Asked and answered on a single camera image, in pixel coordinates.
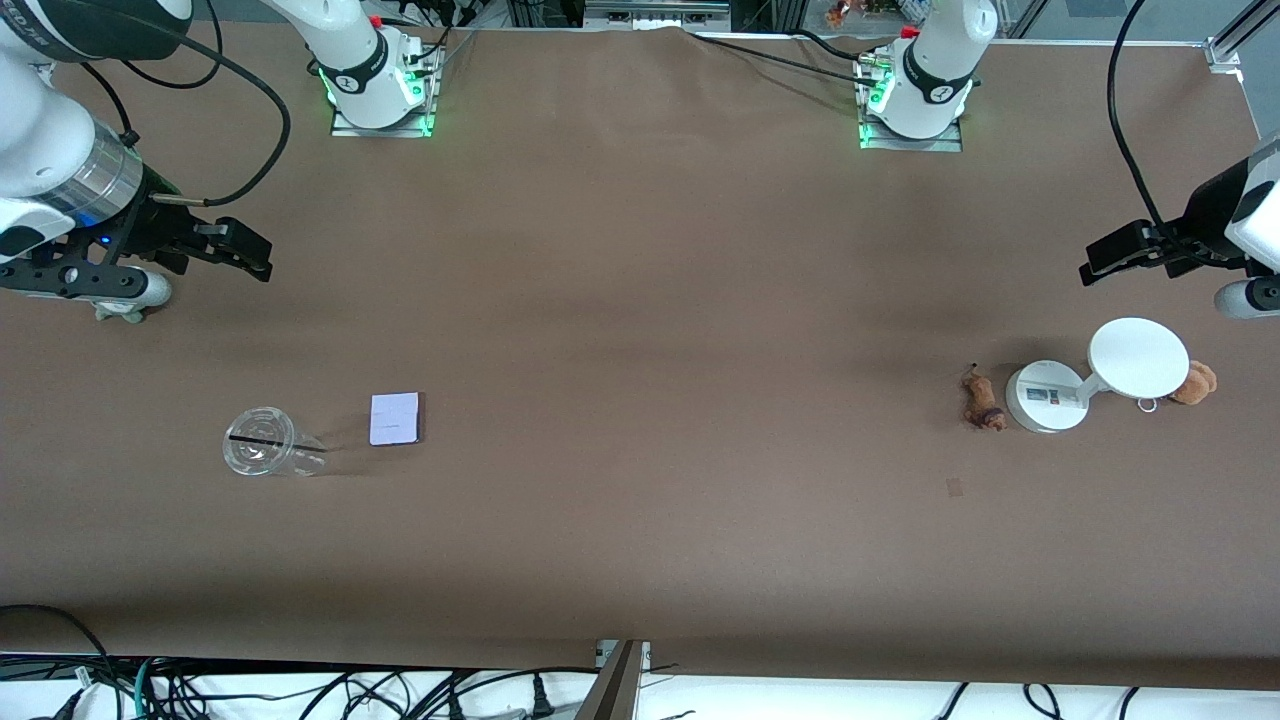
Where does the brown lion statue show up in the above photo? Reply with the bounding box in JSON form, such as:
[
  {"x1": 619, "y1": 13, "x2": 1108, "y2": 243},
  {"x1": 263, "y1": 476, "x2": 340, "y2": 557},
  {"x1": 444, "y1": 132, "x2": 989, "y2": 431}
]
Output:
[{"x1": 961, "y1": 361, "x2": 1009, "y2": 434}]

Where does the lavender phone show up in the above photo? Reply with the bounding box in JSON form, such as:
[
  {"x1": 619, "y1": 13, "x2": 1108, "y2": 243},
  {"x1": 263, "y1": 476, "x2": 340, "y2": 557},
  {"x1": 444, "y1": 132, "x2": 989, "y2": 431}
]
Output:
[{"x1": 368, "y1": 391, "x2": 427, "y2": 448}]

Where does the white round desk lamp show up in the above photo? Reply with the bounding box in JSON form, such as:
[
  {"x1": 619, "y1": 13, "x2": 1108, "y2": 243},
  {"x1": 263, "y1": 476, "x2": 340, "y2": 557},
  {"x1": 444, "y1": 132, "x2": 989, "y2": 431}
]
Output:
[{"x1": 1004, "y1": 317, "x2": 1192, "y2": 434}]

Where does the black straw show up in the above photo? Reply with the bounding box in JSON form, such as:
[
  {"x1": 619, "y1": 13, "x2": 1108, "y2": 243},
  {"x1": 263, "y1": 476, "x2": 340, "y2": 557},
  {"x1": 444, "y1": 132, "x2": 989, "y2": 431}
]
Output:
[{"x1": 227, "y1": 434, "x2": 327, "y2": 453}]

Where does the clear plastic cup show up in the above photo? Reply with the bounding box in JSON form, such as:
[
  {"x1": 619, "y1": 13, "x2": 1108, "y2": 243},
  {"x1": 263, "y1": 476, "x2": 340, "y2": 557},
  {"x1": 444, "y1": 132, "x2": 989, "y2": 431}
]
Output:
[{"x1": 221, "y1": 405, "x2": 330, "y2": 479}]

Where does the grey device box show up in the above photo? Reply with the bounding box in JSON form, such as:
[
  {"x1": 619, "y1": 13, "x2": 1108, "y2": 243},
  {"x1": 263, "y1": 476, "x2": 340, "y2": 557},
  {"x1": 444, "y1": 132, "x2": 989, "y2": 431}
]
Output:
[{"x1": 584, "y1": 0, "x2": 733, "y2": 32}]

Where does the grey metal beam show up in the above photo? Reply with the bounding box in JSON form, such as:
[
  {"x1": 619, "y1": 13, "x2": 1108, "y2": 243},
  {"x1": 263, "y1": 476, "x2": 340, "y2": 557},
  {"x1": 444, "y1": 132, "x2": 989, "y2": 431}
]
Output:
[{"x1": 573, "y1": 641, "x2": 646, "y2": 720}]

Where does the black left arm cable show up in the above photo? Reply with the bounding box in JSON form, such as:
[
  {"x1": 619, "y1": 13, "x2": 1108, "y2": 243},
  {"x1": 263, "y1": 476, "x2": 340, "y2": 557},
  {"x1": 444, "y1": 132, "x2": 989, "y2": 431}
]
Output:
[{"x1": 1106, "y1": 0, "x2": 1203, "y2": 263}]

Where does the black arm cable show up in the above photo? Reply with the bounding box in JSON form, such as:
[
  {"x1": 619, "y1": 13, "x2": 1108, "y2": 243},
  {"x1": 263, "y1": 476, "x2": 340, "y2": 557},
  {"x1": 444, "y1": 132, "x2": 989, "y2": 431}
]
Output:
[
  {"x1": 78, "y1": 0, "x2": 293, "y2": 208},
  {"x1": 1106, "y1": 0, "x2": 1203, "y2": 263}
]

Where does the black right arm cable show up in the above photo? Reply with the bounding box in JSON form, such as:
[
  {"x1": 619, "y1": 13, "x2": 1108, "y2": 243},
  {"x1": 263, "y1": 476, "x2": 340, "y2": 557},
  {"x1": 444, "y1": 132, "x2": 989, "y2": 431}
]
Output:
[{"x1": 78, "y1": 0, "x2": 293, "y2": 208}]

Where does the brown teddy bear keychain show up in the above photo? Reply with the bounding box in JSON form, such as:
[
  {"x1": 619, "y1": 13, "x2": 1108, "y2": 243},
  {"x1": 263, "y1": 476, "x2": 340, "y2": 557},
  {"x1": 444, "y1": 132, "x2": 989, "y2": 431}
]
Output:
[{"x1": 1137, "y1": 361, "x2": 1220, "y2": 414}]

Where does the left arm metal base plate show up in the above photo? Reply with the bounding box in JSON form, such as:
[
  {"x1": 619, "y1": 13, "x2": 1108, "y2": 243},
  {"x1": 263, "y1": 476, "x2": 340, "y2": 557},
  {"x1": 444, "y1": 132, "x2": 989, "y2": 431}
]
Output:
[{"x1": 857, "y1": 53, "x2": 964, "y2": 154}]

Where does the aluminium frame corner post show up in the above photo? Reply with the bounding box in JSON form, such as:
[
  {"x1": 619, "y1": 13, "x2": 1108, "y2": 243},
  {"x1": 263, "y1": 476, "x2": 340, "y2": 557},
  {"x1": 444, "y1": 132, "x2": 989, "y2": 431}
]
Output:
[{"x1": 1204, "y1": 0, "x2": 1280, "y2": 73}]

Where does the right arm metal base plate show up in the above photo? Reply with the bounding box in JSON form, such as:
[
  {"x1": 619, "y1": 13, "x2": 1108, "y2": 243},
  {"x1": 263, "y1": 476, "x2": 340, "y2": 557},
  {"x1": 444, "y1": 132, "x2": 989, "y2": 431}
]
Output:
[{"x1": 329, "y1": 38, "x2": 439, "y2": 139}]

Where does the short black table cable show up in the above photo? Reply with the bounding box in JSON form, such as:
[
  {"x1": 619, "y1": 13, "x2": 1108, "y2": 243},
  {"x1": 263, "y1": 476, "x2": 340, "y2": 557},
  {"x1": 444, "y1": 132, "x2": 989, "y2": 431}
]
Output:
[{"x1": 790, "y1": 27, "x2": 877, "y2": 65}]

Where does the long black table cable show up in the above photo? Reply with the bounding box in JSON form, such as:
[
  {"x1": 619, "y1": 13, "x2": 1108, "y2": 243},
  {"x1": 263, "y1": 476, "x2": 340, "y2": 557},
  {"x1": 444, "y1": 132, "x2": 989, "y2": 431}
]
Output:
[{"x1": 692, "y1": 33, "x2": 879, "y2": 88}]

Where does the thick black floor cable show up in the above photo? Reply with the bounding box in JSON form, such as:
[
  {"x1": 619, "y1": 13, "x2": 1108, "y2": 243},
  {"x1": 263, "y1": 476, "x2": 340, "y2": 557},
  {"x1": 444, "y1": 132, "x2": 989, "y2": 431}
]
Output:
[{"x1": 0, "y1": 604, "x2": 113, "y2": 720}]

